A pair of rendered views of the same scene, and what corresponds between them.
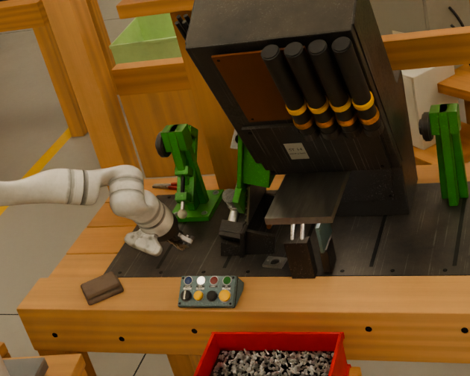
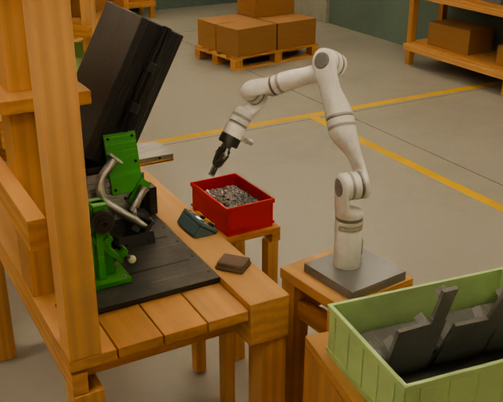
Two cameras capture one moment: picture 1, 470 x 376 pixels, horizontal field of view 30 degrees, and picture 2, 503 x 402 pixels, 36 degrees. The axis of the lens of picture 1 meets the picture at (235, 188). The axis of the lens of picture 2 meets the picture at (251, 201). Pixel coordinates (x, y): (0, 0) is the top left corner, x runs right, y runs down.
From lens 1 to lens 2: 4.16 m
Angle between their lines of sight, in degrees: 117
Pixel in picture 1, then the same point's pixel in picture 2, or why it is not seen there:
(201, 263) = (169, 246)
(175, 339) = not seen: hidden behind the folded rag
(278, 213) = (165, 151)
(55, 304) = (265, 279)
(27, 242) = not seen: outside the picture
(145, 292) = (215, 251)
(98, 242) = (178, 314)
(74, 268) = (219, 305)
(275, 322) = not seen: hidden behind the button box
